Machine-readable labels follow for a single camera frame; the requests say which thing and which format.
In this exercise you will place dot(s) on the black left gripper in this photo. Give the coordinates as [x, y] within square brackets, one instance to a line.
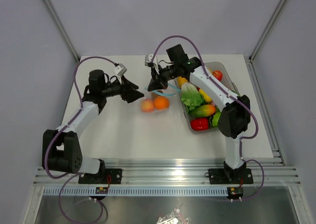
[129, 96]

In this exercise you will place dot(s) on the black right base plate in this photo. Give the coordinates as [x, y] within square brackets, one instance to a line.
[217, 176]

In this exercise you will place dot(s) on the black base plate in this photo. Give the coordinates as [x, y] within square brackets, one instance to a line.
[113, 175]
[217, 176]

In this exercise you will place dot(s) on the clear plastic food bin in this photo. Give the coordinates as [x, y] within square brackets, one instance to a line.
[226, 81]

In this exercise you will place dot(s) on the bag of small parts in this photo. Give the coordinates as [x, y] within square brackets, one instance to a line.
[175, 217]

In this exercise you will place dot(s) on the small yellow toy fruit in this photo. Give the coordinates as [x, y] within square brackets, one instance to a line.
[181, 81]

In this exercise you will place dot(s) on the aluminium mounting rail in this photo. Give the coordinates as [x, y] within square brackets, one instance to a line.
[191, 172]

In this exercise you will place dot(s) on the green white toy cabbage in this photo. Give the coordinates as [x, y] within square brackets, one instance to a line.
[190, 97]

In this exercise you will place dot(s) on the green striped toy watermelon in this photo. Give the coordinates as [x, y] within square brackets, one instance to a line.
[213, 120]

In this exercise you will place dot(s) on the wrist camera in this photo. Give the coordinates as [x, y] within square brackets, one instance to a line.
[120, 70]
[150, 61]

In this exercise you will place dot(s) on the orange toy tangerine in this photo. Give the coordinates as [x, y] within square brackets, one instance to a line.
[161, 103]

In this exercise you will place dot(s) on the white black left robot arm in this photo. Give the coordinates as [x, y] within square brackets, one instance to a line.
[61, 151]

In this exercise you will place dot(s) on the right aluminium frame post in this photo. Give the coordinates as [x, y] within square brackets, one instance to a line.
[267, 29]

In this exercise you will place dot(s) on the aluminium frame post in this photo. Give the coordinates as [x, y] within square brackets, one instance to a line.
[60, 28]
[267, 29]

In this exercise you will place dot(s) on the brown toy kiwi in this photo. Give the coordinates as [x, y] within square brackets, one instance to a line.
[156, 94]

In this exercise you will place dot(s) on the clear zip top bag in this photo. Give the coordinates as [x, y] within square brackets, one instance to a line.
[169, 93]

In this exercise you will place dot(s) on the white slotted cable duct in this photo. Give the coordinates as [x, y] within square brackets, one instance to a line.
[137, 191]

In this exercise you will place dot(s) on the green orange toy mango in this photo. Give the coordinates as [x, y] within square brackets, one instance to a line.
[203, 111]

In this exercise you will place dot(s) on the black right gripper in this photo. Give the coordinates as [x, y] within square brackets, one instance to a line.
[157, 83]

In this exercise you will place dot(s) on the left aluminium frame post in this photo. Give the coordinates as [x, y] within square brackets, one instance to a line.
[60, 28]

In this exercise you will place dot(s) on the red toy bell pepper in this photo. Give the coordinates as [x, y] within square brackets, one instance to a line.
[200, 124]

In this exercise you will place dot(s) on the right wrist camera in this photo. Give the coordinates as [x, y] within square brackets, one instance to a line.
[150, 61]

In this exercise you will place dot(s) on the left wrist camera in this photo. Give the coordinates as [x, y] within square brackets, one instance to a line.
[120, 70]

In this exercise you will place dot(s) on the orange pink toy peach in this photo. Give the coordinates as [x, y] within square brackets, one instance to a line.
[147, 105]

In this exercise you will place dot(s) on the yellow toy pear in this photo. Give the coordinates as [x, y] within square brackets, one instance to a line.
[206, 98]

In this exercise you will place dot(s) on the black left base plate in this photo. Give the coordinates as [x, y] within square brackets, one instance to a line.
[113, 175]

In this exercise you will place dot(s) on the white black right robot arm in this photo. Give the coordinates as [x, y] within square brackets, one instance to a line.
[235, 114]

